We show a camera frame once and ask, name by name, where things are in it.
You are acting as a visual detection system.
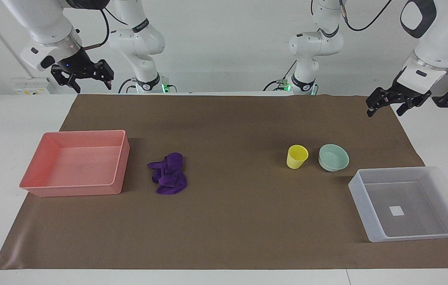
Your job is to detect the yellow plastic cup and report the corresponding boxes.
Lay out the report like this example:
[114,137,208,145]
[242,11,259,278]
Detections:
[286,144,309,170]

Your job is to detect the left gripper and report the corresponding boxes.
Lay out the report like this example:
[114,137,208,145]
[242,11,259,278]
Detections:
[366,77,433,118]

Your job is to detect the pink plastic tray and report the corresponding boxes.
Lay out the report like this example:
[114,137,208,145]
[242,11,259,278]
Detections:
[19,129,131,198]

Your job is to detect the clear plastic box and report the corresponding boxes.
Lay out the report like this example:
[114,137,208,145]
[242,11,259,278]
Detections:
[347,166,448,243]

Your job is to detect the light green bowl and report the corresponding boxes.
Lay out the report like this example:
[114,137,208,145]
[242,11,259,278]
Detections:
[318,143,350,173]

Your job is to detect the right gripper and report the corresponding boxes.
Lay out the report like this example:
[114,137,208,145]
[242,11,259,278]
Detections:
[51,49,114,94]

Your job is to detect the white wall socket box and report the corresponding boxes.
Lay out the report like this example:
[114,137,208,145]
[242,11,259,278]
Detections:
[11,77,51,95]

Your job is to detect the purple crumpled cloth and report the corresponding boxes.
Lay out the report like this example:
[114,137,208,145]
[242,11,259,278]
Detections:
[147,152,188,195]

